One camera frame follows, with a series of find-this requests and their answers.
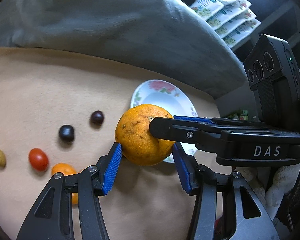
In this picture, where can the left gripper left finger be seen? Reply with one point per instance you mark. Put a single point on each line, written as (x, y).
(50, 217)

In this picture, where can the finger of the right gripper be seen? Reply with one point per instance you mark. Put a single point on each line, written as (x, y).
(220, 121)
(180, 132)

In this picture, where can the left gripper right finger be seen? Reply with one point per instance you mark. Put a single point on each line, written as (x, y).
(226, 206)

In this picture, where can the small orange mandarin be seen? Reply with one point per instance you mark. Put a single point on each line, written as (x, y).
(67, 170)

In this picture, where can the red cherry tomato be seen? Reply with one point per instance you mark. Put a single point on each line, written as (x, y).
(38, 159)

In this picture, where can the large speckled orange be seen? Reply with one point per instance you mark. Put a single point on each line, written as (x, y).
(137, 143)

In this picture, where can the dark plum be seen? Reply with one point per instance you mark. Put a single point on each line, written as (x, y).
(66, 133)
(97, 118)

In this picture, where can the right white gloved hand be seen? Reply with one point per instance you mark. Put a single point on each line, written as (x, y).
(282, 182)

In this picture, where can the green snack package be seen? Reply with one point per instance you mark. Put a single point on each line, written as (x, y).
(241, 114)

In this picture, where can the floral white plate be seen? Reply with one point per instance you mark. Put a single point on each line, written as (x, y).
(165, 95)

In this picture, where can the beige cushion mat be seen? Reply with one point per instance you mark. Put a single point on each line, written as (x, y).
(42, 90)

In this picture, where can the grey blanket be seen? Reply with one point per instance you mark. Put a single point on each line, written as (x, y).
(164, 36)

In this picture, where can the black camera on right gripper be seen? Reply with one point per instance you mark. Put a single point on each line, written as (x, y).
(274, 79)

